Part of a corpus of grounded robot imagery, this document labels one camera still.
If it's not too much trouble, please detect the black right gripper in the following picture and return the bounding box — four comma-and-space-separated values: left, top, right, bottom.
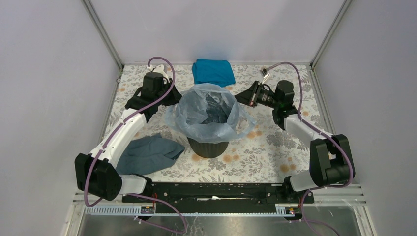
232, 81, 280, 109

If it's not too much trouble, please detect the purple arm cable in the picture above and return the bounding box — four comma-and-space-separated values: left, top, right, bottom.
84, 57, 188, 235
260, 61, 355, 236

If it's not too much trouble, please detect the white slotted cable duct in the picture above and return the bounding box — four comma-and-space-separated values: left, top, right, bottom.
84, 205, 296, 218

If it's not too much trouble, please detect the light blue plastic trash bag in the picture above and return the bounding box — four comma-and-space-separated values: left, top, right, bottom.
165, 83, 256, 144

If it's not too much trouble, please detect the black plastic trash bin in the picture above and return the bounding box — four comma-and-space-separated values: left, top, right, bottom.
187, 92, 233, 159

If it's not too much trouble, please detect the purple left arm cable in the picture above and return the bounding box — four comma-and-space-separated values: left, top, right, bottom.
84, 57, 188, 235

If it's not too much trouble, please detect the grey blue crumpled cloth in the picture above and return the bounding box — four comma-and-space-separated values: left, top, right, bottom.
116, 133, 185, 175

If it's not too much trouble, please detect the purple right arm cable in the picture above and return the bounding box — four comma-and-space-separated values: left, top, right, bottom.
260, 61, 355, 236

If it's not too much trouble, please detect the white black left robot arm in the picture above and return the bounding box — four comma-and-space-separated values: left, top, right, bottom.
74, 71, 181, 206

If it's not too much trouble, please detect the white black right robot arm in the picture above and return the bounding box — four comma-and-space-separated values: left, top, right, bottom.
235, 80, 355, 203

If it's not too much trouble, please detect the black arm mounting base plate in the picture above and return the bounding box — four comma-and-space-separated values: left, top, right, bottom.
122, 182, 314, 212

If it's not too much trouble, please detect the bright blue folded cloth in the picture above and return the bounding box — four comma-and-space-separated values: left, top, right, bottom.
192, 59, 236, 87

